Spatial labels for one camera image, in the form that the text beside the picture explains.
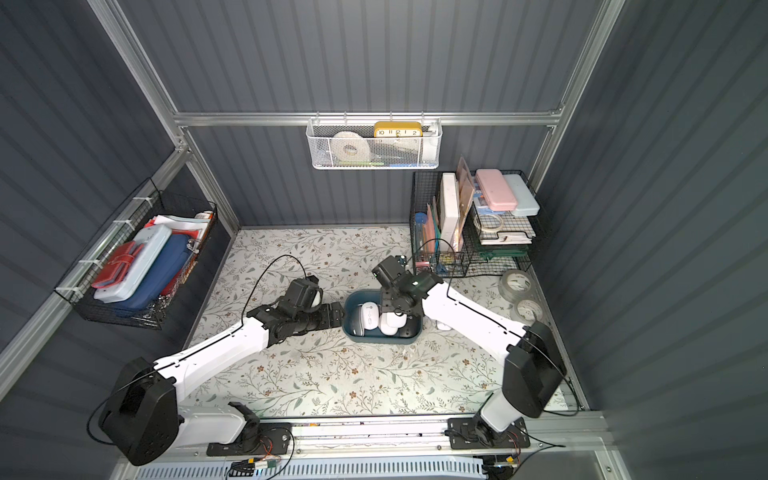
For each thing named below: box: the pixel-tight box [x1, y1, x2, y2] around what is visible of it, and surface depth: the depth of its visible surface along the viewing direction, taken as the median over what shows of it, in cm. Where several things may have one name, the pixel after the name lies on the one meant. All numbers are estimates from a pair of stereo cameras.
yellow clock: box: [374, 121, 423, 138], surface depth 90 cm
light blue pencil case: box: [503, 174, 540, 216], surface depth 100 cm
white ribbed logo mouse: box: [361, 301, 380, 330], surface depth 95 cm
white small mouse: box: [379, 312, 407, 336], surface depth 84 cm
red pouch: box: [91, 241, 144, 289], surface depth 64 cm
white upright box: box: [440, 172, 459, 252], surface depth 96 cm
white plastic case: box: [93, 224, 172, 303], surface depth 65 cm
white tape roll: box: [331, 131, 370, 163], surface depth 86 cm
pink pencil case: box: [475, 168, 517, 211], surface depth 99 cm
